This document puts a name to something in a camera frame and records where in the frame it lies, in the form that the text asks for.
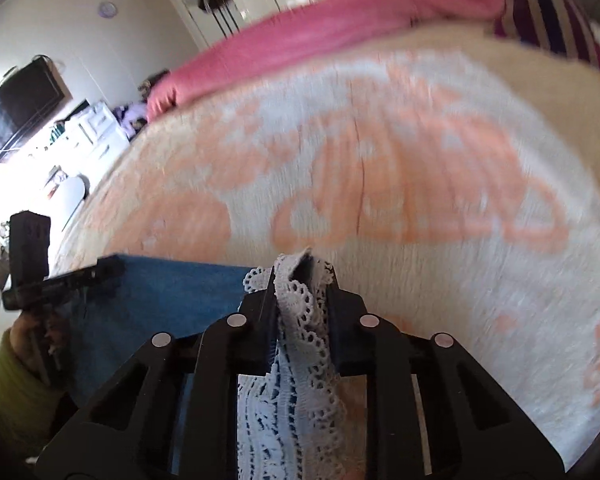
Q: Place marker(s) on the white dresser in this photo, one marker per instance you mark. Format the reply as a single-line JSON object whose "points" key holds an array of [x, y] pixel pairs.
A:
{"points": [[97, 130]]}

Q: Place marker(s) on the white chair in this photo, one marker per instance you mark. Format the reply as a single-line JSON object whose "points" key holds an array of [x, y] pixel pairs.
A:
{"points": [[72, 195]]}

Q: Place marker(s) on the purple striped cloth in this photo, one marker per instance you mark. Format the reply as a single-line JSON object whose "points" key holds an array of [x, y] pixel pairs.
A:
{"points": [[545, 15]]}

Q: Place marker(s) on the person's left hand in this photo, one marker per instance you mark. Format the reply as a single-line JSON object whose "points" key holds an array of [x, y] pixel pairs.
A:
{"points": [[22, 342]]}

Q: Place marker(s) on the round wall fixture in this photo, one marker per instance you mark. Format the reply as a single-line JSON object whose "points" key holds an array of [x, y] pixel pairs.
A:
{"points": [[107, 10]]}

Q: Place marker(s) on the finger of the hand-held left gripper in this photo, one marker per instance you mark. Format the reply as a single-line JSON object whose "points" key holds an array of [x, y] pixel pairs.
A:
{"points": [[87, 272]]}

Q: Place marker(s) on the pile of clothes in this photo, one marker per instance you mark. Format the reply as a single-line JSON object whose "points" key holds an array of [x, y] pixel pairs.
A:
{"points": [[132, 115]]}

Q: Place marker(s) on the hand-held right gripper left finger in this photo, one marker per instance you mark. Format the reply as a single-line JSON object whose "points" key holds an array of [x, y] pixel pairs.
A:
{"points": [[257, 310]]}

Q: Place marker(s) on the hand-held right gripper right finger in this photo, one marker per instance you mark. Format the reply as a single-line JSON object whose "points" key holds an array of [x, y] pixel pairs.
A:
{"points": [[347, 310]]}

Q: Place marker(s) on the cream blanket orange print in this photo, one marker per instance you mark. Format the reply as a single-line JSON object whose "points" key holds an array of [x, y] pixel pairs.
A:
{"points": [[430, 285]]}

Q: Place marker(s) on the pink duvet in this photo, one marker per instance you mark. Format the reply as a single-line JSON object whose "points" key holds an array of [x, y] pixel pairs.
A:
{"points": [[330, 25]]}

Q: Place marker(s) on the beige bed sheet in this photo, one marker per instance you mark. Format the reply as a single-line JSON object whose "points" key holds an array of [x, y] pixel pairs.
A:
{"points": [[535, 72]]}

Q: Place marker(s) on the black wall television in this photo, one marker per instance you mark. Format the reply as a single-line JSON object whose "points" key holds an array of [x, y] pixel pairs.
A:
{"points": [[20, 105]]}

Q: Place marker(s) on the blue denim pants lace trim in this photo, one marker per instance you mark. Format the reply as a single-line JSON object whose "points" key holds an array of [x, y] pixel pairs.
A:
{"points": [[180, 290]]}

